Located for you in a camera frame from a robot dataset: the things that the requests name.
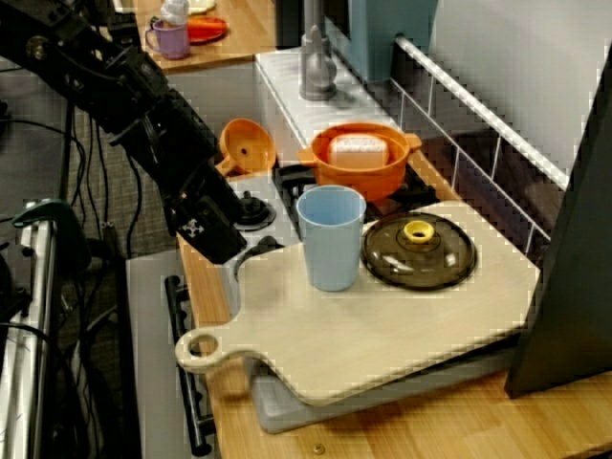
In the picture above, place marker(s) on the grey toy stove top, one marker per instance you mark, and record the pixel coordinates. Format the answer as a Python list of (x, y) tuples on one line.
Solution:
[(296, 416)]

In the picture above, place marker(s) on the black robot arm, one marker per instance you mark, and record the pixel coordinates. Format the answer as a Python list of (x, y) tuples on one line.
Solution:
[(72, 62)]

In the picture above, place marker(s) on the brass screw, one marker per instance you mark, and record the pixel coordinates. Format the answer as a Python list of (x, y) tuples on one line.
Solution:
[(318, 448)]

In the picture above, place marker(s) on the black burner grate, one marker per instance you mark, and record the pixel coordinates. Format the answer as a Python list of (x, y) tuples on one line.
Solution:
[(291, 179)]

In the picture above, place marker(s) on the orange plate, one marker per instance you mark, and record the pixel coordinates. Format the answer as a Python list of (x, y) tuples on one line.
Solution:
[(208, 31)]

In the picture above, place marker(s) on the white item in mug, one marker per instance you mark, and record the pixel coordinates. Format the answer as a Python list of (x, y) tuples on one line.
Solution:
[(174, 12)]

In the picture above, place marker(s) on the purple plastic mug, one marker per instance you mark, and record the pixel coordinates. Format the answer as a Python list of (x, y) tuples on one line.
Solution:
[(172, 43)]

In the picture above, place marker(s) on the white sponge block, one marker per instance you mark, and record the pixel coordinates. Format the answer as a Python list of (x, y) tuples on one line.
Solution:
[(358, 150)]

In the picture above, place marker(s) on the dark slanted panel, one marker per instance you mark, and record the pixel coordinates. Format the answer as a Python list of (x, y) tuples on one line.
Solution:
[(574, 287)]

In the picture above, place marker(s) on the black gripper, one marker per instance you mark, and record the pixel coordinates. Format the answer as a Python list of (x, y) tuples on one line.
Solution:
[(191, 153)]

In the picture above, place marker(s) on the black stove knob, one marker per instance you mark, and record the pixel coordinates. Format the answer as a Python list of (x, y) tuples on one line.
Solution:
[(253, 212)]

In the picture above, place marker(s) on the glass lid with yellow knob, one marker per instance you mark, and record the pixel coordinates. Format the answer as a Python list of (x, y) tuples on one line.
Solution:
[(421, 263)]

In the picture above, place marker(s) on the light wooden cutting board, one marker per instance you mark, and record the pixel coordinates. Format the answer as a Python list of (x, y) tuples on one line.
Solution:
[(382, 334)]

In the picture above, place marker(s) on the cream plate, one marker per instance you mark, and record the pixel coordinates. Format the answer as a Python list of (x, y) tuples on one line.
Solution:
[(201, 6)]

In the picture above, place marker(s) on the orange plastic funnel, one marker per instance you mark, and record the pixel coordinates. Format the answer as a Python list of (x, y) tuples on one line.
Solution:
[(248, 143)]

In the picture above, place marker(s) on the white toy sink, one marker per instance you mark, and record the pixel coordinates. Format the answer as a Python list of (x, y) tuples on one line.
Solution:
[(287, 95)]

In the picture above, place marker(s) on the aluminium frame rail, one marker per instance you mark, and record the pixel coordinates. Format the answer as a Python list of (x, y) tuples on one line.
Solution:
[(40, 287)]

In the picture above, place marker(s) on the teal box with black window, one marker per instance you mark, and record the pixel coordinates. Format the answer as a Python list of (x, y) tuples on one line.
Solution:
[(382, 38)]

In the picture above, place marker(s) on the orange plastic pot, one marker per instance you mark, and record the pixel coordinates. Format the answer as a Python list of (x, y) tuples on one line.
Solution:
[(363, 181)]

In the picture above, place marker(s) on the light blue plastic cup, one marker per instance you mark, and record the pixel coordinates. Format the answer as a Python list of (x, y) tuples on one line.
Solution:
[(330, 253)]

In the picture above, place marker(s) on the grey toy faucet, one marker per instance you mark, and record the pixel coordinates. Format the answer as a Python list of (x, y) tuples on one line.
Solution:
[(315, 67)]

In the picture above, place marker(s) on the white toy oven front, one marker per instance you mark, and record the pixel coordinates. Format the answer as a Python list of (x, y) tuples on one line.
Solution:
[(153, 358)]

